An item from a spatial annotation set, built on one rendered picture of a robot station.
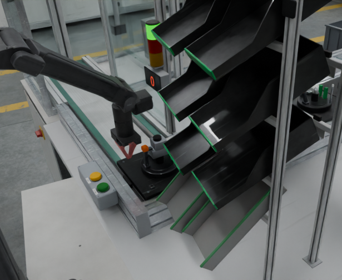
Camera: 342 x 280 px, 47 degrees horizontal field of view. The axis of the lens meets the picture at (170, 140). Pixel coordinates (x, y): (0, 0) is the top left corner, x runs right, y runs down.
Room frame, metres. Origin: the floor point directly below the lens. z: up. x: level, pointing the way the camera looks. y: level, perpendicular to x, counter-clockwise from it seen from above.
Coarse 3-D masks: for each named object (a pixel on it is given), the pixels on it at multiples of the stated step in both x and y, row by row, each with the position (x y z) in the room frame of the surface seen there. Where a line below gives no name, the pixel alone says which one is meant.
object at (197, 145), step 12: (180, 132) 0.91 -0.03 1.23; (192, 132) 0.92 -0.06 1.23; (168, 144) 0.90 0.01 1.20; (180, 144) 0.89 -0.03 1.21; (192, 144) 0.87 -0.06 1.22; (204, 144) 0.85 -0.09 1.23; (180, 156) 0.85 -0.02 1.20; (192, 156) 0.83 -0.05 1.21; (204, 156) 0.80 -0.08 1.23; (180, 168) 0.78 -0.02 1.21; (192, 168) 0.79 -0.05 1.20
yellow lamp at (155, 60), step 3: (150, 54) 1.32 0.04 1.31; (153, 54) 1.31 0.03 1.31; (156, 54) 1.31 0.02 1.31; (159, 54) 1.32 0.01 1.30; (162, 54) 1.33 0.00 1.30; (150, 57) 1.32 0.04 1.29; (153, 57) 1.31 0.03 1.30; (156, 57) 1.31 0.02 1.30; (159, 57) 1.32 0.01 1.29; (162, 57) 1.33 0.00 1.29; (150, 60) 1.33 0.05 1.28; (153, 60) 1.31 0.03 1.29; (156, 60) 1.31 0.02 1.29; (159, 60) 1.31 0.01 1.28; (162, 60) 1.32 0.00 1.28; (150, 63) 1.33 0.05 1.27; (153, 63) 1.32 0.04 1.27; (156, 63) 1.31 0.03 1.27; (159, 63) 1.31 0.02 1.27; (162, 63) 1.32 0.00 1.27; (153, 66) 1.32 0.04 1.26; (156, 66) 1.31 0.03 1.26; (159, 66) 1.31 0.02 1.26
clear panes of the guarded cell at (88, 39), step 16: (32, 0) 2.28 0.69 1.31; (64, 0) 2.35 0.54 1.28; (80, 0) 2.40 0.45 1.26; (96, 0) 2.44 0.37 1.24; (16, 16) 1.93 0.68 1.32; (32, 16) 2.27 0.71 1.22; (48, 16) 2.31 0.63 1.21; (64, 16) 2.35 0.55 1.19; (80, 16) 2.39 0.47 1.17; (96, 16) 2.43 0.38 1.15; (32, 32) 2.26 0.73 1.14; (48, 32) 2.30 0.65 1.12; (80, 32) 2.38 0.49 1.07; (96, 32) 2.42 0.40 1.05; (48, 48) 2.29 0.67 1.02; (80, 48) 2.37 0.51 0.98; (96, 48) 2.42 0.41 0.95; (32, 80) 2.02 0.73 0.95
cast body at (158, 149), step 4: (156, 136) 1.12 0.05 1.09; (160, 136) 1.11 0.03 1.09; (152, 140) 1.11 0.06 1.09; (156, 140) 1.10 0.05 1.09; (160, 140) 1.10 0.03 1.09; (164, 140) 1.10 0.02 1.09; (152, 144) 1.11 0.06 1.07; (156, 144) 1.09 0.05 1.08; (160, 144) 1.09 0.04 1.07; (156, 148) 1.09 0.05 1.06; (160, 148) 1.09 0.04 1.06; (164, 148) 1.10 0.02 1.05; (148, 152) 1.11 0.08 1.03; (152, 152) 1.08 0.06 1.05; (156, 152) 1.09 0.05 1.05; (160, 152) 1.09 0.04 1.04; (164, 152) 1.10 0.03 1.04; (152, 156) 1.08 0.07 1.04; (156, 156) 1.09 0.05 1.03; (160, 156) 1.09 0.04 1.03
